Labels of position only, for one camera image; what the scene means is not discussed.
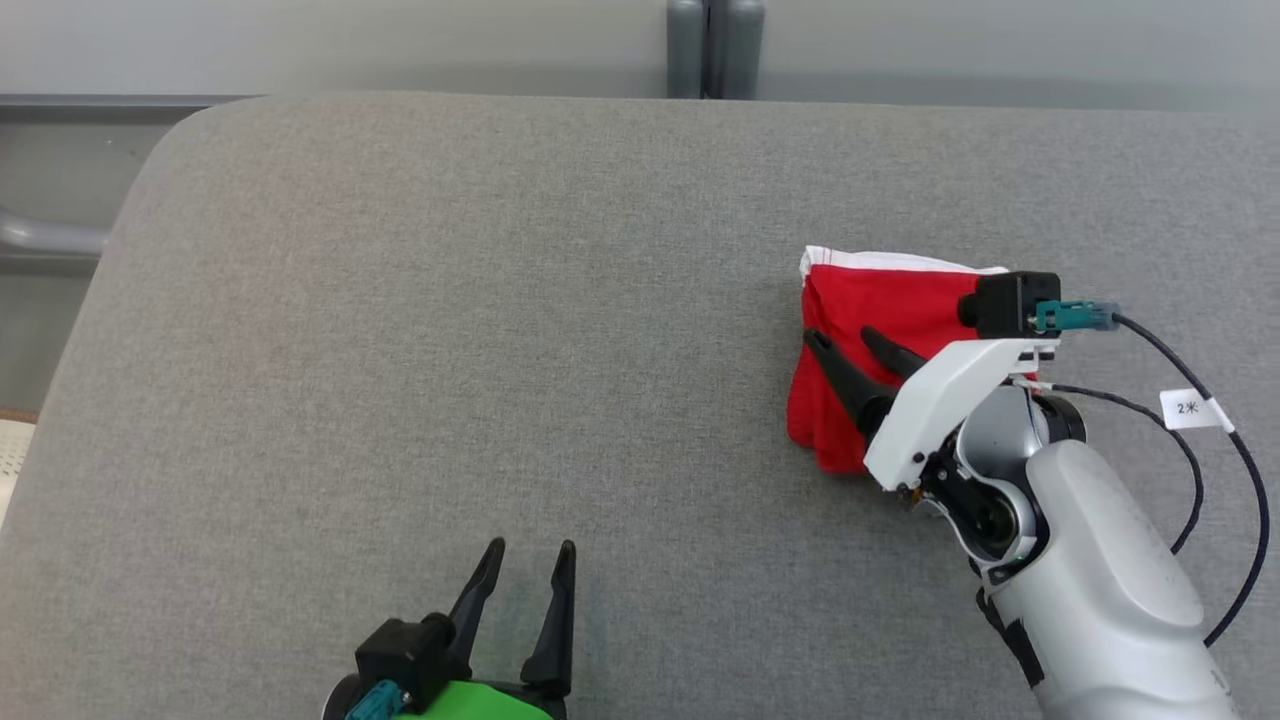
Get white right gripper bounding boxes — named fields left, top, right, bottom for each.
left=803, top=326, right=1061, bottom=493

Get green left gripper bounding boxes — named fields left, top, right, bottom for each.
left=393, top=537, right=579, bottom=720

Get red shorts with white trim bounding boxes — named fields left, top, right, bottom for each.
left=786, top=245, right=1011, bottom=477

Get cream perforated laundry basket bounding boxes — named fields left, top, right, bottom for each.
left=0, top=406, right=39, bottom=531

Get teal left camera connector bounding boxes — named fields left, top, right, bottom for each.
left=345, top=680, right=409, bottom=720

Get teal camera connector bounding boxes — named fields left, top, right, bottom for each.
left=1035, top=298, right=1121, bottom=335
left=345, top=680, right=409, bottom=720

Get teal right camera connector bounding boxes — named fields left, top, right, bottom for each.
left=1035, top=298, right=1121, bottom=335

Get thin black cable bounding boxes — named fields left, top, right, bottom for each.
left=1015, top=380, right=1206, bottom=556

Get black cable with tag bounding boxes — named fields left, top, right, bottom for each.
left=1108, top=312, right=1271, bottom=647

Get white cable label tag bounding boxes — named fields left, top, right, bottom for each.
left=1160, top=388, right=1234, bottom=433

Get grey metal partition post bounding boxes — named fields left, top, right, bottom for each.
left=666, top=0, right=707, bottom=100
left=724, top=0, right=767, bottom=101

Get grey metal post with foot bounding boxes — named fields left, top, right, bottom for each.
left=0, top=205, right=111, bottom=258

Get dark grey baseboard rail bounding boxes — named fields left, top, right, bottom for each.
left=0, top=93, right=257, bottom=126

